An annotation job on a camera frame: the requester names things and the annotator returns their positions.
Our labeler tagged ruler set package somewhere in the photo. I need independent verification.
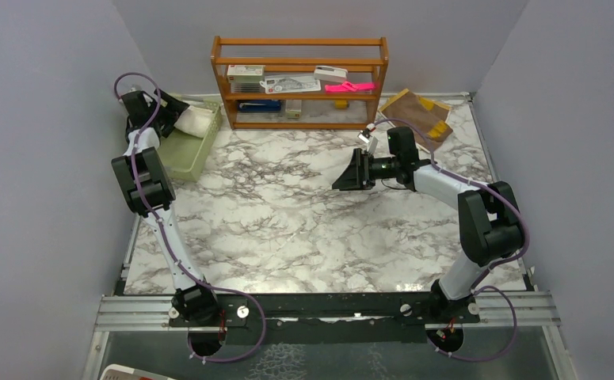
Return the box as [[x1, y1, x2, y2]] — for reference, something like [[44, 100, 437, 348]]
[[259, 74, 322, 94]]

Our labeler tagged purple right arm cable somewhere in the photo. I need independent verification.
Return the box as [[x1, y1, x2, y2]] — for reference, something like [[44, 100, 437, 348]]
[[372, 117, 531, 364]]

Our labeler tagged small green white box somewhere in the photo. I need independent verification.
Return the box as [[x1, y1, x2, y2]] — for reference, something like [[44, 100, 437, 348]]
[[284, 99, 303, 120]]

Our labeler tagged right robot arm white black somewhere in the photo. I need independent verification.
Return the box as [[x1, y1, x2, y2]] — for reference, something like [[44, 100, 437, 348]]
[[331, 125, 528, 322]]

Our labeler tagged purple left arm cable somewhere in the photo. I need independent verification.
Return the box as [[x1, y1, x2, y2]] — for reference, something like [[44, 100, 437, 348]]
[[114, 72, 267, 364]]

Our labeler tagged white device on shelf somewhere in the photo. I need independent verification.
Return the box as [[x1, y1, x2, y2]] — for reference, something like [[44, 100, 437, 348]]
[[313, 66, 348, 84]]

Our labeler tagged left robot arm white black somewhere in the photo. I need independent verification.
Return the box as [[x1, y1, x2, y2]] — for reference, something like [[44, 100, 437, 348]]
[[111, 89, 221, 325]]

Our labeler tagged brown yellow cloth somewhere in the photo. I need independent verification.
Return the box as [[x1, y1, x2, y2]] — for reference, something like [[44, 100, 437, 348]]
[[379, 89, 453, 150]]

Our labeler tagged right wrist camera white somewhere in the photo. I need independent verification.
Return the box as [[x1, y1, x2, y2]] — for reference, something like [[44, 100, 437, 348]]
[[357, 123, 379, 155]]

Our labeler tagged pink tool on shelf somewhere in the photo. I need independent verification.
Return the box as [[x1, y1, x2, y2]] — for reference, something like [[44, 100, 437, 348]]
[[325, 81, 376, 93]]

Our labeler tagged blue object lower shelf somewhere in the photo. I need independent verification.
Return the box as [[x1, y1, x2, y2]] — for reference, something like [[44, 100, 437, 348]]
[[237, 99, 282, 113]]

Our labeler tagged white red object bottom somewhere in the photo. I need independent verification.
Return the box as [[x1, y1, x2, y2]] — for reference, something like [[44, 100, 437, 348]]
[[99, 364, 174, 380]]

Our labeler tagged white towel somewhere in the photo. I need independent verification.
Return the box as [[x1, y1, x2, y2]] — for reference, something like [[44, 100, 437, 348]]
[[174, 105, 214, 139]]

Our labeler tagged green plastic basket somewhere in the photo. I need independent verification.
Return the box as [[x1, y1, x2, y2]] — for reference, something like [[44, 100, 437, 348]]
[[158, 98, 223, 182]]

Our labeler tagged white box red label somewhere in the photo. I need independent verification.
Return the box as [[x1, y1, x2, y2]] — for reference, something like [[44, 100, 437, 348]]
[[227, 64, 265, 81]]

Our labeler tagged wooden shelf rack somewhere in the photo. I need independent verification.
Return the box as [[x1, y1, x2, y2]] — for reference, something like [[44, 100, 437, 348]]
[[210, 36, 390, 130]]

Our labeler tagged yellow object lower shelf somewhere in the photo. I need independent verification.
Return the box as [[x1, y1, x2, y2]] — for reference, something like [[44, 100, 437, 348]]
[[334, 100, 349, 110]]

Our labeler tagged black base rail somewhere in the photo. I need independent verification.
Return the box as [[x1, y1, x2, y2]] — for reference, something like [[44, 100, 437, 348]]
[[169, 292, 480, 346]]

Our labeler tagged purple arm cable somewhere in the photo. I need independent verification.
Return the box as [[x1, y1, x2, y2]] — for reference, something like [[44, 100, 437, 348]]
[[114, 72, 267, 364], [372, 117, 531, 364]]

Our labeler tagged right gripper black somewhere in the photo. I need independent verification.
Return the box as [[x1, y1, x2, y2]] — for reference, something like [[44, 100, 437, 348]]
[[333, 147, 399, 192]]

